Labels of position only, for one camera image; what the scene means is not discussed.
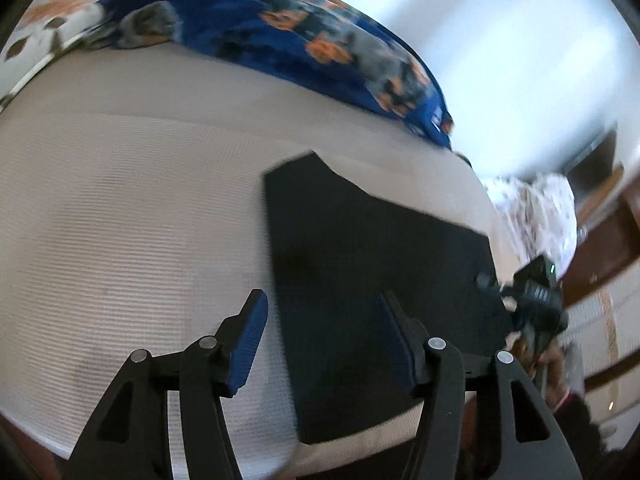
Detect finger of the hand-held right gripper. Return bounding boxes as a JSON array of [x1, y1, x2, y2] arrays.
[[475, 272, 516, 307]]

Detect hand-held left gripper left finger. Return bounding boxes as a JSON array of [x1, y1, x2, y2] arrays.
[[67, 288, 269, 480]]

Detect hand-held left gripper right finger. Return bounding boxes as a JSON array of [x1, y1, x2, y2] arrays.
[[377, 290, 583, 480]]

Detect black pants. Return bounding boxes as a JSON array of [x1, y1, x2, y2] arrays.
[[263, 150, 516, 445]]

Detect person's right forearm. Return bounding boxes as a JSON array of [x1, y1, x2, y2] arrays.
[[547, 392, 618, 480]]

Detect person's right hand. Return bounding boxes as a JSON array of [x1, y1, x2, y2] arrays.
[[515, 331, 577, 410]]

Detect white dotted cloth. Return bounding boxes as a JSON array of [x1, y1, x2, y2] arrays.
[[482, 172, 579, 281]]

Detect brown wooden furniture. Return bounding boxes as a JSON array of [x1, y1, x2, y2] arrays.
[[562, 127, 640, 306]]

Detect blue floral blanket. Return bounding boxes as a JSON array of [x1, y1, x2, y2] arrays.
[[97, 0, 454, 150]]

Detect white orange floral pillow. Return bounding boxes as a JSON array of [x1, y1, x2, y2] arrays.
[[0, 0, 108, 111]]

